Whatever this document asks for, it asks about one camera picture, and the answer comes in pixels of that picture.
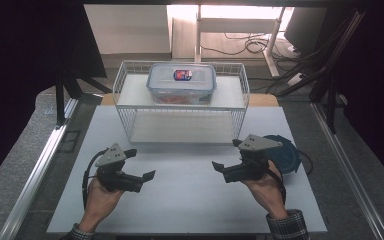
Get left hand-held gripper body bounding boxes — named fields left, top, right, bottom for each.
left=94, top=143, right=144, bottom=194

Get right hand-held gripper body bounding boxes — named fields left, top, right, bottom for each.
left=223, top=134, right=284, bottom=184

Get white wire rack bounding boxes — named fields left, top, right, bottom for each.
left=112, top=60, right=251, bottom=145

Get clear food container blue lid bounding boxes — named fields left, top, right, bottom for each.
left=145, top=63, right=218, bottom=106

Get person's right hand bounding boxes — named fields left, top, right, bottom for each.
left=241, top=159, right=289, bottom=219

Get person's left hand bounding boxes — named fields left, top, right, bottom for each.
left=82, top=176, right=125, bottom=225

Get round glass container blue lid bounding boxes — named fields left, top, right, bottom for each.
left=262, top=134, right=303, bottom=175

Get black tripod stand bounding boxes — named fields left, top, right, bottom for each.
left=54, top=66, right=113, bottom=129

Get white power strip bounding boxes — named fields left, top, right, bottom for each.
left=285, top=72, right=304, bottom=87

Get black metal stand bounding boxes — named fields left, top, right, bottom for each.
left=308, top=9, right=368, bottom=134

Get white cabinet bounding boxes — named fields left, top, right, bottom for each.
left=83, top=4, right=173, bottom=55

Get dark monitor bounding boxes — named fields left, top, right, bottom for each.
left=283, top=7, right=331, bottom=56

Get black curtain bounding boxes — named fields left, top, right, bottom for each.
left=326, top=0, right=384, bottom=183
left=0, top=0, right=108, bottom=194

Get aluminium table rail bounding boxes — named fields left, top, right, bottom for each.
left=310, top=102, right=384, bottom=240
left=0, top=98, right=81, bottom=240

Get black floor cables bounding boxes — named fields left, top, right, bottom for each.
left=201, top=31, right=328, bottom=98

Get white desk frame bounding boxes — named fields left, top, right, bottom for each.
left=194, top=4, right=286, bottom=78

